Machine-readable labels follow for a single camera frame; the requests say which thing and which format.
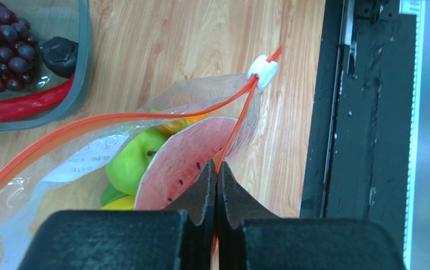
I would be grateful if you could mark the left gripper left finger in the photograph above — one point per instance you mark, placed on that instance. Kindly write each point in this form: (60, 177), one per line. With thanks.
(199, 199)

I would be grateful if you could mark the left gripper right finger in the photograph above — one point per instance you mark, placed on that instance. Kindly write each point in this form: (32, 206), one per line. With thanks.
(235, 203)

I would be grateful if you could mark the watermelon slice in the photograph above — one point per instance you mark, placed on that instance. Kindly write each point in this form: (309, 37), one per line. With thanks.
(177, 164)

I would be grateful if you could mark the yellow bananas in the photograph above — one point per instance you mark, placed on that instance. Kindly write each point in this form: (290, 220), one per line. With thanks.
(123, 203)

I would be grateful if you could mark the clear orange zip top bag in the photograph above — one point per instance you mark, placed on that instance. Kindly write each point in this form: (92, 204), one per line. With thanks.
(50, 211)

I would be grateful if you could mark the green apple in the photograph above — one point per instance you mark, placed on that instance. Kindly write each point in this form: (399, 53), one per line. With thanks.
(125, 171)

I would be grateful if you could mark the orange fruit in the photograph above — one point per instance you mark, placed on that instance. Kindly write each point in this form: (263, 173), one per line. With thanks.
(175, 126)

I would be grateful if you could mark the green starfruit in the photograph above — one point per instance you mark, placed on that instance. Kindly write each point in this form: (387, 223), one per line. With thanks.
(110, 194)

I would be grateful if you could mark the grey food tray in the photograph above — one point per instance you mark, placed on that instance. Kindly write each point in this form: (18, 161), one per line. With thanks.
(71, 20)

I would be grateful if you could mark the red chili pepper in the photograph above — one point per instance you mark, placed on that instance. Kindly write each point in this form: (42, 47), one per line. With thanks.
(19, 108)

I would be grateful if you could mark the dark purple grapes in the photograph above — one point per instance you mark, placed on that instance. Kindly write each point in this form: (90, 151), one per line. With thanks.
(19, 53)

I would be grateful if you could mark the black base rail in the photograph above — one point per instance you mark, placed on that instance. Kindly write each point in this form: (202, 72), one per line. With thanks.
(361, 157)

